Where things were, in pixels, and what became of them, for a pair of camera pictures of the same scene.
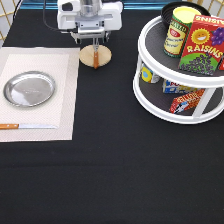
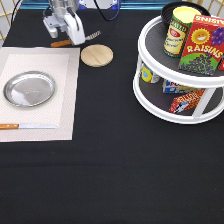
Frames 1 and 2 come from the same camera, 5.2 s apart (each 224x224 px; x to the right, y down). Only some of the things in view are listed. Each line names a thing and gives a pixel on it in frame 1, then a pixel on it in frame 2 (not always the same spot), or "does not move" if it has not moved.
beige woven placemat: x=62 y=64 does not move
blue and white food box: x=169 y=87 does not move
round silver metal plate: x=29 y=89 does not move
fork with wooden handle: x=96 y=53 -> x=60 y=43
